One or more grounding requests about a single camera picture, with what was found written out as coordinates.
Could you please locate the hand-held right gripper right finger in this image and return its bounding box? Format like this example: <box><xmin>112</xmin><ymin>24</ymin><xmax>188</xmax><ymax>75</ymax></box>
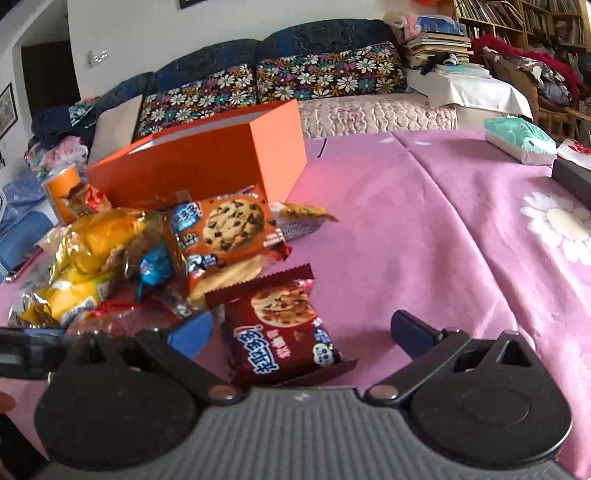
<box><xmin>364</xmin><ymin>310</ymin><xmax>539</xmax><ymax>408</ymax></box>

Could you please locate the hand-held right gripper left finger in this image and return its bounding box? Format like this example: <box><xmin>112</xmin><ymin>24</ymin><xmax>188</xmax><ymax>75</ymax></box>
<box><xmin>65</xmin><ymin>310</ymin><xmax>245</xmax><ymax>408</ymax></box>

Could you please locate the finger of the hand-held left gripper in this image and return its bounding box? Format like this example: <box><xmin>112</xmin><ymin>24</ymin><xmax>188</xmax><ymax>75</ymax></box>
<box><xmin>0</xmin><ymin>327</ymin><xmax>75</xmax><ymax>381</ymax></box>

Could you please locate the yellow snack packet white label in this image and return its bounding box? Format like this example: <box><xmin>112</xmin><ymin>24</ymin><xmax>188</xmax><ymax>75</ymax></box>
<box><xmin>9</xmin><ymin>272</ymin><xmax>121</xmax><ymax>328</ymax></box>

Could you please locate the red cookie packet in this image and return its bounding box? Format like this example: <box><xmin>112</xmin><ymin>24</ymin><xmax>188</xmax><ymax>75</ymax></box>
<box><xmin>204</xmin><ymin>264</ymin><xmax>358</xmax><ymax>387</ymax></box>

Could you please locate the orange cookie packet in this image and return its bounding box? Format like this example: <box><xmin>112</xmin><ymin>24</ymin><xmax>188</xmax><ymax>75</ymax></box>
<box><xmin>164</xmin><ymin>185</ymin><xmax>294</xmax><ymax>310</ymax></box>

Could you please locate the orange cardboard box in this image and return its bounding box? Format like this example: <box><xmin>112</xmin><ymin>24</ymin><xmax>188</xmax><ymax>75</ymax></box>
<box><xmin>85</xmin><ymin>98</ymin><xmax>308</xmax><ymax>213</ymax></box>

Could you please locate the blue candy wrapper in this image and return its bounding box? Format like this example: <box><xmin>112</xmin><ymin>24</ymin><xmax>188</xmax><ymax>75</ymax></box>
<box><xmin>136</xmin><ymin>242</ymin><xmax>176</xmax><ymax>296</ymax></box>

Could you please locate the clear red snack packet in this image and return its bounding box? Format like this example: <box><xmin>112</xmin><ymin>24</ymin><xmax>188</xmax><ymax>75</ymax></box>
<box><xmin>69</xmin><ymin>300</ymin><xmax>185</xmax><ymax>337</ymax></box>

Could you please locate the pink floral tablecloth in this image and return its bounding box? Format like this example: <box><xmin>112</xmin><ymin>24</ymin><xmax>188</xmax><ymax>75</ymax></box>
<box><xmin>0</xmin><ymin>127</ymin><xmax>591</xmax><ymax>478</ymax></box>

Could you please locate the light blue cloth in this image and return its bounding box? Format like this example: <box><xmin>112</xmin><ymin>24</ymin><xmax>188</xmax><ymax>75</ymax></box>
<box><xmin>0</xmin><ymin>173</ymin><xmax>61</xmax><ymax>278</ymax></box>

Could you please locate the large yellow snack bag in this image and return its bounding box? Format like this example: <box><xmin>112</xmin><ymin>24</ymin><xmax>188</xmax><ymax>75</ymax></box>
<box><xmin>37</xmin><ymin>208</ymin><xmax>167</xmax><ymax>278</ymax></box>

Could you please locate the small yellow grey snack packet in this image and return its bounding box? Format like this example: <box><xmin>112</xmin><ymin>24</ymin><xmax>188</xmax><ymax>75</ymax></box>
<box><xmin>270</xmin><ymin>200</ymin><xmax>340</xmax><ymax>241</ymax></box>

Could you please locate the orange chip can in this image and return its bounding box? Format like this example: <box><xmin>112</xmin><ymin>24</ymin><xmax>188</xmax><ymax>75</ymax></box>
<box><xmin>41</xmin><ymin>165</ymin><xmax>112</xmax><ymax>224</ymax></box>

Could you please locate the pink plastic bag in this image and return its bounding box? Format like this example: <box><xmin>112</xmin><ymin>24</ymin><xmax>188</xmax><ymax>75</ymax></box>
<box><xmin>34</xmin><ymin>136</ymin><xmax>88</xmax><ymax>176</ymax></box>

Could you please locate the quilted pink sofa cover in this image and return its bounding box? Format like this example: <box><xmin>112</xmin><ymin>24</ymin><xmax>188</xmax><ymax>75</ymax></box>
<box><xmin>295</xmin><ymin>93</ymin><xmax>459</xmax><ymax>139</ymax></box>

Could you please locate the green tissue pack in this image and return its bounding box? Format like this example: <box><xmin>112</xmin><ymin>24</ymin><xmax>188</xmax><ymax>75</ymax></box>
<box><xmin>484</xmin><ymin>116</ymin><xmax>558</xmax><ymax>166</ymax></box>

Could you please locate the beige cushion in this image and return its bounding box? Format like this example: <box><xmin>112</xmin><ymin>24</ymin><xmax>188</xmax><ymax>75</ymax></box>
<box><xmin>88</xmin><ymin>93</ymin><xmax>144</xmax><ymax>164</ymax></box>

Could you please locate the black box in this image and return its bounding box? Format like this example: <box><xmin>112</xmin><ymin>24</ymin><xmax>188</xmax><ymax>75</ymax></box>
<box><xmin>551</xmin><ymin>157</ymin><xmax>591</xmax><ymax>208</ymax></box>

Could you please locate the dark blue clothing pile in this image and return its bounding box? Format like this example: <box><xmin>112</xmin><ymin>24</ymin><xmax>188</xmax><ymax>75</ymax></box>
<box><xmin>30</xmin><ymin>104</ymin><xmax>100</xmax><ymax>148</ymax></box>

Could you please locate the floral cushion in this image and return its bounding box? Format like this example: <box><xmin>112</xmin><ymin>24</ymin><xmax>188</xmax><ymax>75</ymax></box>
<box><xmin>256</xmin><ymin>41</ymin><xmax>409</xmax><ymax>104</ymax></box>
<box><xmin>134</xmin><ymin>65</ymin><xmax>259</xmax><ymax>139</ymax></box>

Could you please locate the small framed picture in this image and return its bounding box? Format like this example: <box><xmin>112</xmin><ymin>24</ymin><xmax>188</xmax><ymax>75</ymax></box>
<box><xmin>0</xmin><ymin>83</ymin><xmax>19</xmax><ymax>139</ymax></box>

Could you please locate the white red printed packet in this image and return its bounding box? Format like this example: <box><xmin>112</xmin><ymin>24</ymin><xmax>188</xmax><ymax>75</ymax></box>
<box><xmin>556</xmin><ymin>137</ymin><xmax>591</xmax><ymax>169</ymax></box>

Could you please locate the white cloth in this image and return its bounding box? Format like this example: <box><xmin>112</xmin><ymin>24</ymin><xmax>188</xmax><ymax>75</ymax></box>
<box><xmin>406</xmin><ymin>69</ymin><xmax>534</xmax><ymax>121</ymax></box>

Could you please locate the small black object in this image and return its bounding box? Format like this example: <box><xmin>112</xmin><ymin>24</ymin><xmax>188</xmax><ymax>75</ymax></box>
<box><xmin>420</xmin><ymin>53</ymin><xmax>458</xmax><ymax>75</ymax></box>

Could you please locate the dark blue sofa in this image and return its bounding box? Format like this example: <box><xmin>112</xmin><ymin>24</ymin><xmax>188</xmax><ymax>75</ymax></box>
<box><xmin>32</xmin><ymin>18</ymin><xmax>458</xmax><ymax>153</ymax></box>

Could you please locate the dark wooden door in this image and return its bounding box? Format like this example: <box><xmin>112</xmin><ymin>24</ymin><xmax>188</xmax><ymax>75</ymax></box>
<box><xmin>21</xmin><ymin>41</ymin><xmax>81</xmax><ymax>116</ymax></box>

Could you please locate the stack of books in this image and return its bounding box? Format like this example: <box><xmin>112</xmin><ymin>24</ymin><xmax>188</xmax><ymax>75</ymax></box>
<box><xmin>402</xmin><ymin>30</ymin><xmax>492</xmax><ymax>79</ymax></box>

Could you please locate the red blanket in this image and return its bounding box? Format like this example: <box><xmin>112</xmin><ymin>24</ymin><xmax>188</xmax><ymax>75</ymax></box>
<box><xmin>471</xmin><ymin>36</ymin><xmax>585</xmax><ymax>93</ymax></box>

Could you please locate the blue and pink package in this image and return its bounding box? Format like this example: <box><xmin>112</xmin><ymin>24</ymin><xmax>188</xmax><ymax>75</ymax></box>
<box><xmin>383</xmin><ymin>11</ymin><xmax>467</xmax><ymax>38</ymax></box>

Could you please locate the wooden bookshelf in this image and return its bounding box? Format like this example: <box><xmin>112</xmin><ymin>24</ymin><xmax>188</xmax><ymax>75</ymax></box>
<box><xmin>450</xmin><ymin>0</ymin><xmax>591</xmax><ymax>56</ymax></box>

